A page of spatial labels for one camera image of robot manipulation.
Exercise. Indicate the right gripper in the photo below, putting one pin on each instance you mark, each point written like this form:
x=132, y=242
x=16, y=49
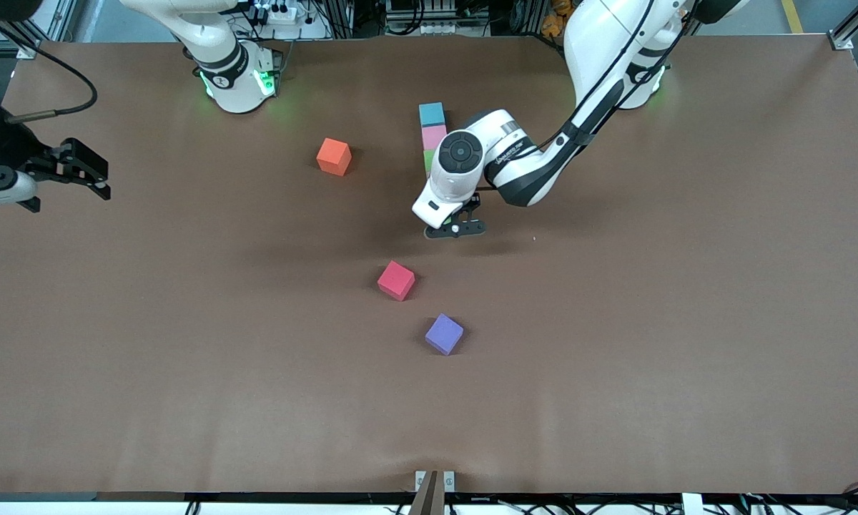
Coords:
x=16, y=149

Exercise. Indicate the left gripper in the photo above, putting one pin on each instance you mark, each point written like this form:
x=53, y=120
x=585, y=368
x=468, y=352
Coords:
x=475, y=202

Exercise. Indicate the green foam cube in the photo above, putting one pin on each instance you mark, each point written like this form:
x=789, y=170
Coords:
x=428, y=161

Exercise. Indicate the pink foam cube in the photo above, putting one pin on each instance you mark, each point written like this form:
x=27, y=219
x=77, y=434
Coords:
x=432, y=137

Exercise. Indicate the light blue foam cube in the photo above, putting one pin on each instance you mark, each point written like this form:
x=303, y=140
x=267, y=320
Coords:
x=432, y=114

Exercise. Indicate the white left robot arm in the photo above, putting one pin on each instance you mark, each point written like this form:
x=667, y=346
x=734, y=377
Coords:
x=600, y=43

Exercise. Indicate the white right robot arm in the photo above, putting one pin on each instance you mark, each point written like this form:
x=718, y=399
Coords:
x=232, y=79

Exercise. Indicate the red foam cube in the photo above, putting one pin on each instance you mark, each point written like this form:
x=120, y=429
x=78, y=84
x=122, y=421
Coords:
x=396, y=280

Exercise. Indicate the purple foam cube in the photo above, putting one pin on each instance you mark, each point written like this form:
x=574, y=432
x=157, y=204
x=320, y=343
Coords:
x=444, y=333

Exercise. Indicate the orange foam cube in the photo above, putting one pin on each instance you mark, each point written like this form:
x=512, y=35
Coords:
x=334, y=156

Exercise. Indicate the grey metal equipment rack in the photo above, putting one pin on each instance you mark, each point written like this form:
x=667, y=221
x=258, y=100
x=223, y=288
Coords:
x=429, y=11

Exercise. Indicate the orange packaged goods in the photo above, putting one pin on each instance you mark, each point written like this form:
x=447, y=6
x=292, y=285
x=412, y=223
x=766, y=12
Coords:
x=559, y=11

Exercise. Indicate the white power strip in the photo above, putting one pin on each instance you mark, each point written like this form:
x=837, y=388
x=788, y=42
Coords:
x=282, y=13

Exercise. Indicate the aluminium frame post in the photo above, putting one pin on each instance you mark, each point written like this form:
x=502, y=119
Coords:
x=852, y=27
x=25, y=48

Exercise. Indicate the small metal table bracket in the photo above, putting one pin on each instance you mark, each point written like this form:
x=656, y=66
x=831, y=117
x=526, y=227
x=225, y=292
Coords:
x=420, y=479

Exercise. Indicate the white table frame rail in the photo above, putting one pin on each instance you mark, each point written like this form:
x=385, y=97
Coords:
x=293, y=509

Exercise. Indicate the white edge bracket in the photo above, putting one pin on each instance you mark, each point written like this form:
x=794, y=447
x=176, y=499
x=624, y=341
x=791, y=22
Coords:
x=692, y=505

